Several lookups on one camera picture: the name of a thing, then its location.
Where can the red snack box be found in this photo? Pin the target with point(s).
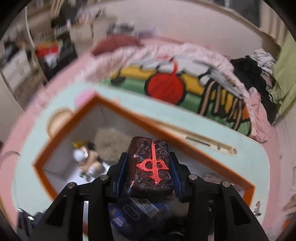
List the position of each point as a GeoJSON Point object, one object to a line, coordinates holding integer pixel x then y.
{"type": "Point", "coordinates": [46, 49]}

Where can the blue tin case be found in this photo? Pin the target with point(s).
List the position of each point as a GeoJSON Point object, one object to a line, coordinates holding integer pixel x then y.
{"type": "Point", "coordinates": [136, 217]}

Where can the dark mahjong tile block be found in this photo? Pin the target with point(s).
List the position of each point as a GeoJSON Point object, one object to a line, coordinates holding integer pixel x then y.
{"type": "Point", "coordinates": [148, 169]}

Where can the grey fur pompom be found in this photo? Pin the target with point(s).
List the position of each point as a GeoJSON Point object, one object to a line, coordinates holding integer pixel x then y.
{"type": "Point", "coordinates": [110, 144]}

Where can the pink quilt blanket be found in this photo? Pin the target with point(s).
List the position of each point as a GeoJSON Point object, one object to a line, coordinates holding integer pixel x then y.
{"type": "Point", "coordinates": [90, 70]}

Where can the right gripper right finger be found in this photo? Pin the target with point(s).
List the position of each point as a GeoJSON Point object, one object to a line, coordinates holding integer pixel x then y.
{"type": "Point", "coordinates": [219, 204]}

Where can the black clothes pile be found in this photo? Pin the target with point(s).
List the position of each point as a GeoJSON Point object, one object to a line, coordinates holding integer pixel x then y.
{"type": "Point", "coordinates": [249, 73]}

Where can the dark red pillow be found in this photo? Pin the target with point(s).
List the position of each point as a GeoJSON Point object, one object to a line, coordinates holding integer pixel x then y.
{"type": "Point", "coordinates": [113, 42]}

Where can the green hanging cloth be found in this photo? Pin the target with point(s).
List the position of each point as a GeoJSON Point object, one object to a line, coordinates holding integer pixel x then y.
{"type": "Point", "coordinates": [283, 92]}

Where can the orange cardboard box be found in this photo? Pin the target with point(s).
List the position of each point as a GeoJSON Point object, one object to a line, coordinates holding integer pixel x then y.
{"type": "Point", "coordinates": [99, 111]}

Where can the mint cartoon lap table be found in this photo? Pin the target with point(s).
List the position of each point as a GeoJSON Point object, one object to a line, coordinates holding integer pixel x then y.
{"type": "Point", "coordinates": [251, 161]}

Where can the cartoon duck figurine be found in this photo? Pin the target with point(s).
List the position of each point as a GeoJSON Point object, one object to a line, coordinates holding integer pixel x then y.
{"type": "Point", "coordinates": [87, 160]}

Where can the colourful cartoon rug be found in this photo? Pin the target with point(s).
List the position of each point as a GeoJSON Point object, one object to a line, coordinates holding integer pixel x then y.
{"type": "Point", "coordinates": [191, 84]}

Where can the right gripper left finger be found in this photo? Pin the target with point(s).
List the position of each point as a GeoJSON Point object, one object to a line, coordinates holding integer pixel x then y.
{"type": "Point", "coordinates": [86, 205]}

